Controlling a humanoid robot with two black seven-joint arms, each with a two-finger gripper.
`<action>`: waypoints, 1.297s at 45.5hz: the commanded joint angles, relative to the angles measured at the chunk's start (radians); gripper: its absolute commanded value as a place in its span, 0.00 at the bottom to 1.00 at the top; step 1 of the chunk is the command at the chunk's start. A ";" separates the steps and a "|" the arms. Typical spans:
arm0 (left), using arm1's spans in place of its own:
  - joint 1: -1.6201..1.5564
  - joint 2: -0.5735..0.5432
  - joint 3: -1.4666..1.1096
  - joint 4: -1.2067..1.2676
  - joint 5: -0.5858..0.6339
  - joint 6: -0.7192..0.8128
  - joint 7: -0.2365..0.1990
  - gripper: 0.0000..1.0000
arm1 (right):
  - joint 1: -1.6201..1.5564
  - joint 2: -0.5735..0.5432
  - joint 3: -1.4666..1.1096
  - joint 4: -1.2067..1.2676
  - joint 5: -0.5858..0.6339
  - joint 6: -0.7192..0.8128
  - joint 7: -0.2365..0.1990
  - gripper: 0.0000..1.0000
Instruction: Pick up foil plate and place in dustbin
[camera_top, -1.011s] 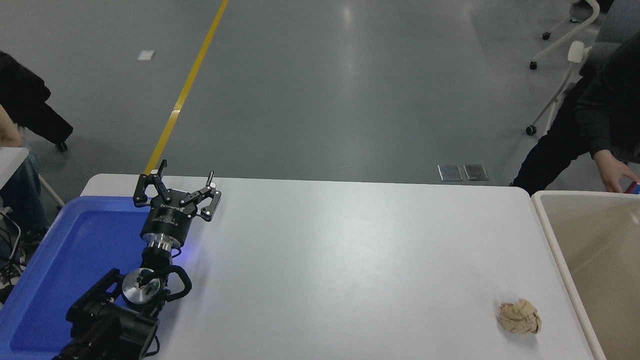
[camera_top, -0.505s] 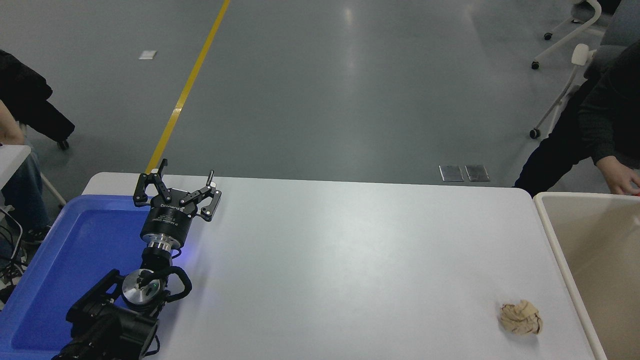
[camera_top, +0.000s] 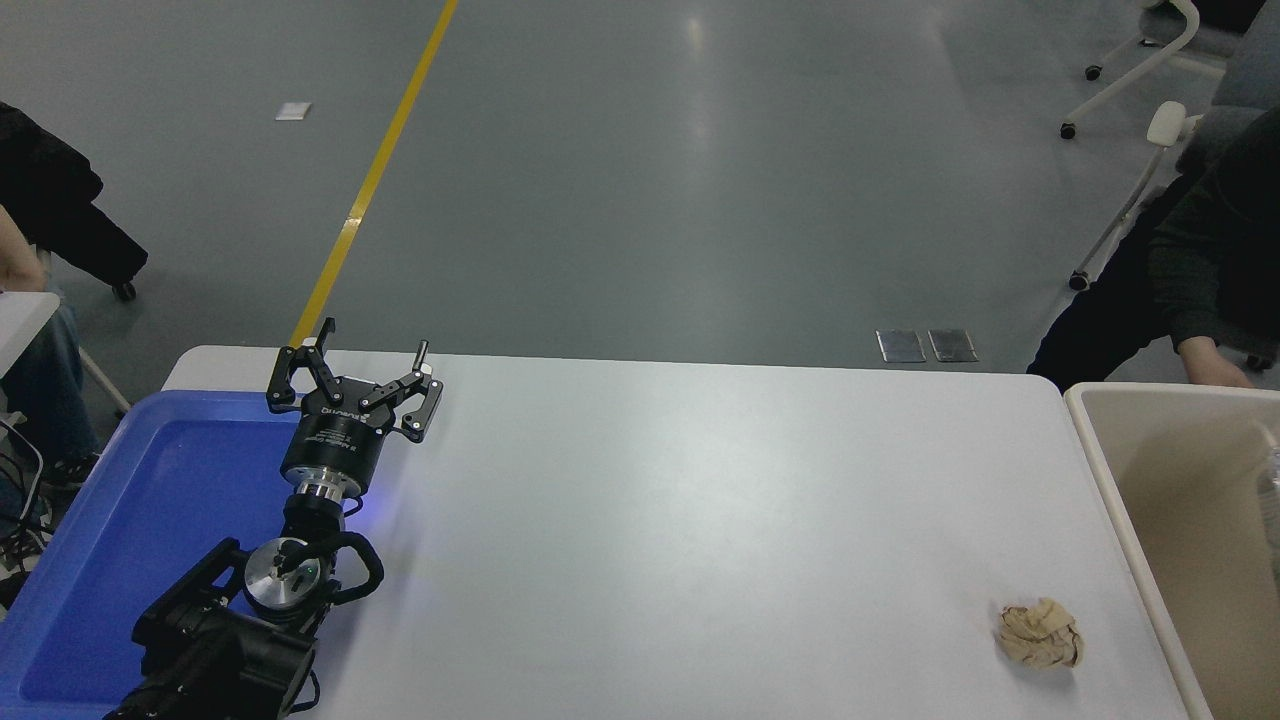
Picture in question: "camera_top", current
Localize person beside bin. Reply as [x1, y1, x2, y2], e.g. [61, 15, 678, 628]
[1027, 105, 1280, 391]

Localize black cables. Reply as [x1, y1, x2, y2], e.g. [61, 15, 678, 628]
[0, 412, 49, 586]

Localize large pale bin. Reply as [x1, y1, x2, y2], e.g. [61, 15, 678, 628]
[1063, 382, 1280, 720]

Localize grey office chair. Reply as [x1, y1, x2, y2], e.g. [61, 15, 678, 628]
[1067, 20, 1280, 374]

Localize seated person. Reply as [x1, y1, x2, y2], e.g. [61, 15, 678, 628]
[0, 100, 149, 491]

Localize small white table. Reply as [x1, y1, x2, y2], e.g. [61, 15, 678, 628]
[0, 290, 131, 416]

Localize blue plastic tray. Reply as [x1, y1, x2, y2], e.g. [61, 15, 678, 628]
[0, 388, 311, 720]

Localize crumpled tan paper ball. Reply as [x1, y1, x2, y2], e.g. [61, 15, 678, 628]
[995, 598, 1086, 671]

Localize person's hand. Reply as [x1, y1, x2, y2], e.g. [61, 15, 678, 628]
[1177, 335, 1257, 390]

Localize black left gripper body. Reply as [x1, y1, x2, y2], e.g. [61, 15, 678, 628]
[280, 396, 394, 487]

